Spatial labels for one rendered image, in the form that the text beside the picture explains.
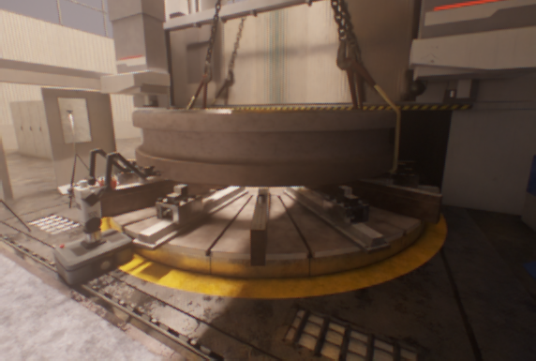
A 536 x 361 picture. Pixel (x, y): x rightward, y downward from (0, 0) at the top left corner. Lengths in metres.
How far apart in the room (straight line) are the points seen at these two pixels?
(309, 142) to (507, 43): 2.27
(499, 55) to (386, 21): 2.51
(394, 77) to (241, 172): 3.70
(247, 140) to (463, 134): 4.03
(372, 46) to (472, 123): 2.27
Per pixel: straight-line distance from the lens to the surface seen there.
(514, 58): 3.75
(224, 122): 2.90
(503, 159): 5.83
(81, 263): 3.33
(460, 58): 3.65
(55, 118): 6.91
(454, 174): 5.73
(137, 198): 4.15
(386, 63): 5.53
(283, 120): 2.83
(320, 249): 2.81
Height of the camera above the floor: 1.74
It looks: 11 degrees down
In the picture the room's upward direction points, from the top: straight up
